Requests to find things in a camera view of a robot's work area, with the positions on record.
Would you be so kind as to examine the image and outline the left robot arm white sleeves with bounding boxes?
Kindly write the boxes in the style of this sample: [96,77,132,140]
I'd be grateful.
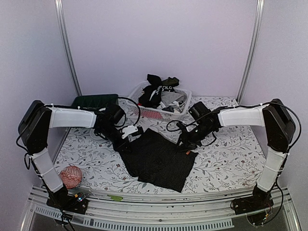
[16,100,126,193]

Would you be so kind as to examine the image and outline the white plastic laundry basket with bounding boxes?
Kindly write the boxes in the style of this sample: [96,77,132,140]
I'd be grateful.
[128,81,192,122]

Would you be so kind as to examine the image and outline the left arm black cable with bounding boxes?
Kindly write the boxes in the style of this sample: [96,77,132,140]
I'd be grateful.
[117,96,141,128]

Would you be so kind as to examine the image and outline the green tape scrap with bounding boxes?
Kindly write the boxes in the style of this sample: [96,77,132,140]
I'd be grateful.
[108,195,123,202]

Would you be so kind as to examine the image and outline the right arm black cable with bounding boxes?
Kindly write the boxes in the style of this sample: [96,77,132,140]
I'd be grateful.
[166,105,303,147]

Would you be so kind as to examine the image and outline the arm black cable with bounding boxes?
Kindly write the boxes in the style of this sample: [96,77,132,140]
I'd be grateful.
[117,96,141,128]
[166,105,303,147]

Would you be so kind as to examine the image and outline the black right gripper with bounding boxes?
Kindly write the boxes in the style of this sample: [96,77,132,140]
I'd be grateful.
[174,123,214,152]

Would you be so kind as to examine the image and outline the right aluminium frame post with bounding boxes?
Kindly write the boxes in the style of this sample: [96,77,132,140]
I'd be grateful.
[236,0,265,103]

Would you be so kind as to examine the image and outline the floral patterned table mat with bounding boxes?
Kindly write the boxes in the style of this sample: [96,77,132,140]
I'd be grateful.
[48,96,272,194]

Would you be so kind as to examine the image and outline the aluminium front table rail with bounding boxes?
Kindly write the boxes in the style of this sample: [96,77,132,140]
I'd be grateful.
[21,187,302,231]

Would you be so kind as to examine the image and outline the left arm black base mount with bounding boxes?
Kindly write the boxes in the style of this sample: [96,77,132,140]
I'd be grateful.
[46,184,89,215]

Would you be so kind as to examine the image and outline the robot arm white sleeves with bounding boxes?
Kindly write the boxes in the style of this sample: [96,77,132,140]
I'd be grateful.
[202,98,301,197]
[16,100,126,193]

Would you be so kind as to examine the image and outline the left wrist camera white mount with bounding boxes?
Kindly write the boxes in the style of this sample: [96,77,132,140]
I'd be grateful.
[121,125,144,139]

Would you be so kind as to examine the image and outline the black pinstriped underwear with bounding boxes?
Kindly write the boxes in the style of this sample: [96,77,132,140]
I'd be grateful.
[119,128,198,192]

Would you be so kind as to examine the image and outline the white ceramic bowl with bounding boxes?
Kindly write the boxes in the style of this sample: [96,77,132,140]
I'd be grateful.
[89,129,109,144]

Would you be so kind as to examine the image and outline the left aluminium frame post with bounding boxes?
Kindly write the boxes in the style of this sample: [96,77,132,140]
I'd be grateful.
[54,0,82,96]

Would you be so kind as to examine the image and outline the green compartment tray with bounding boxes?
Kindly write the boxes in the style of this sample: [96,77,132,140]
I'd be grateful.
[71,94,118,109]

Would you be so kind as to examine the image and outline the red patterned bowl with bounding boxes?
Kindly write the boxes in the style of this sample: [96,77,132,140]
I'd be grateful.
[59,166,82,189]

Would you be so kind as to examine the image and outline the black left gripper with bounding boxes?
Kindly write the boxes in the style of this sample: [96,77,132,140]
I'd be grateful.
[99,124,133,153]

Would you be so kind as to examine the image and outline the black underwear in basket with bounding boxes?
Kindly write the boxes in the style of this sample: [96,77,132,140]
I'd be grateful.
[138,74,180,108]

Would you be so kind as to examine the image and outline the grey underwear in basket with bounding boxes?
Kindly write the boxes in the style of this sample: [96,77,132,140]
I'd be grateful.
[157,92,187,114]

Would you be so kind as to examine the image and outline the aluminium frame post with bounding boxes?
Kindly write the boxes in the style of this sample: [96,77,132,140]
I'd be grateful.
[236,0,265,103]
[54,0,82,96]

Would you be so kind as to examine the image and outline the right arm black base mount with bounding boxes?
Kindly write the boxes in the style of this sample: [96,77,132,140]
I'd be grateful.
[230,188,274,215]

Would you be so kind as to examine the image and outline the right robot arm white sleeves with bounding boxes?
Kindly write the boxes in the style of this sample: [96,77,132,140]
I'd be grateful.
[202,98,301,197]

